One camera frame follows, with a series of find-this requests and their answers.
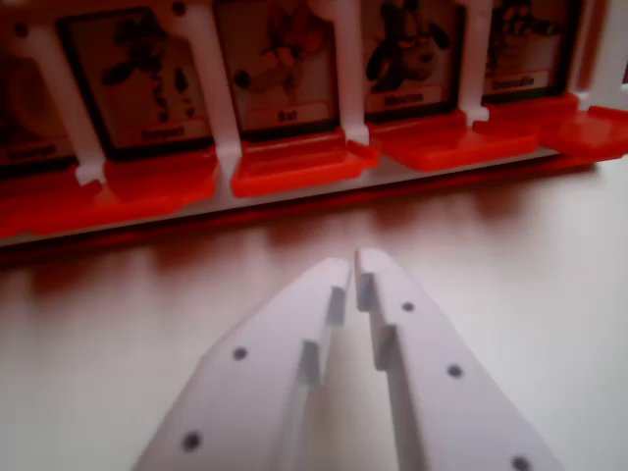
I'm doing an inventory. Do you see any red plastic flap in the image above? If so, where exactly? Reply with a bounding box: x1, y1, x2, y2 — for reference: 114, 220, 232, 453
229, 128, 382, 198
366, 108, 542, 172
483, 91, 628, 163
0, 164, 107, 241
19, 145, 221, 232

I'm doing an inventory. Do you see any red and white game board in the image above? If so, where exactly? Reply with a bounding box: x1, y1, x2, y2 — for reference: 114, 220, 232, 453
0, 0, 628, 269

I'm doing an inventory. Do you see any serpent picture card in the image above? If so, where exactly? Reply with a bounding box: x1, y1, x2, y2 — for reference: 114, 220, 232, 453
57, 5, 218, 162

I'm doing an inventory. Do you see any rat picture card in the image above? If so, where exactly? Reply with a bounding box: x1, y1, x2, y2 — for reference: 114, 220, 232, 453
213, 0, 345, 144

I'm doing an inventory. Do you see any mouton picture card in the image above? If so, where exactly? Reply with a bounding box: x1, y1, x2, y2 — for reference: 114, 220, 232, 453
361, 0, 468, 125

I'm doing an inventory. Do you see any dark picture card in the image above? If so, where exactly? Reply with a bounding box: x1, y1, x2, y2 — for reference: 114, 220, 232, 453
0, 46, 79, 179

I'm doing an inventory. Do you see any crocodile picture card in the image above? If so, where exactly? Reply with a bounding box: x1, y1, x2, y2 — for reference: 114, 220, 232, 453
482, 0, 579, 105

